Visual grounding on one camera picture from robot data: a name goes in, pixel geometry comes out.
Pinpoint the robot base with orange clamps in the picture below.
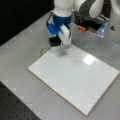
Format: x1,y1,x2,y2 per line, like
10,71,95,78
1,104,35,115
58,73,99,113
73,0,120,38

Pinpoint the white whiteboard panel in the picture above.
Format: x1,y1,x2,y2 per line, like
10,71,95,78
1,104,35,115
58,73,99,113
28,45,120,116

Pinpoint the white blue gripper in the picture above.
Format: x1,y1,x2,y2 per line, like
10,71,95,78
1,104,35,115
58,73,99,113
46,13,72,45

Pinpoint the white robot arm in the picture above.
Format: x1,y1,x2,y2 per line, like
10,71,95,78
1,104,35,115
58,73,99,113
46,0,104,47

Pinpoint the black whiteboard eraser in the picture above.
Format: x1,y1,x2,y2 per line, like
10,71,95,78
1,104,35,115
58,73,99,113
49,37,61,47

